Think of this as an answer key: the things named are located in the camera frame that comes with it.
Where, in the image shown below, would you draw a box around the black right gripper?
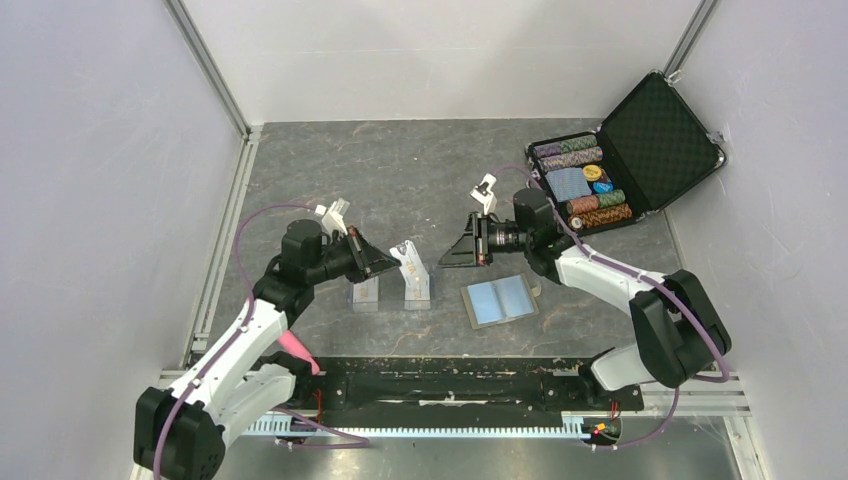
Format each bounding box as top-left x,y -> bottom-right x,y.
438,211 -> 533,268

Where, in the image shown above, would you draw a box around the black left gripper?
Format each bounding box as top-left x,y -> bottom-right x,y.
306,225 -> 400,285

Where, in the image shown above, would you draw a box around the clear acrylic card box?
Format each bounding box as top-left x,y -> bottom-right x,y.
401,269 -> 432,311
350,277 -> 379,313

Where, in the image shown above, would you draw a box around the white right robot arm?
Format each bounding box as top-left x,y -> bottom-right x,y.
438,188 -> 732,408

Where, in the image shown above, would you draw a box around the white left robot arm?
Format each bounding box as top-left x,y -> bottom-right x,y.
132,220 -> 401,479

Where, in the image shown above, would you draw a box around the poker chips in case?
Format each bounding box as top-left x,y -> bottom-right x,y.
527,133 -> 635,231

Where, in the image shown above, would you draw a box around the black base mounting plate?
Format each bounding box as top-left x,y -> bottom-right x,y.
252,352 -> 644,428

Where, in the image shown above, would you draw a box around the black poker chip case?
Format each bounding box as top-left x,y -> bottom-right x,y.
525,71 -> 726,235

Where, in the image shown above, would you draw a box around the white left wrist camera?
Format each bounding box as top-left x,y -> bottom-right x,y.
314,197 -> 350,236

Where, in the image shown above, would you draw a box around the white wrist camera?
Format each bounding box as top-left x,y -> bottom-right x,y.
469,173 -> 497,215
314,197 -> 350,236

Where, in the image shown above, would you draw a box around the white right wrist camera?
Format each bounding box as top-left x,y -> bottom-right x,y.
469,173 -> 497,215

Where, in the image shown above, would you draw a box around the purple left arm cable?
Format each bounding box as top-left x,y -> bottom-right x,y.
150,202 -> 372,480

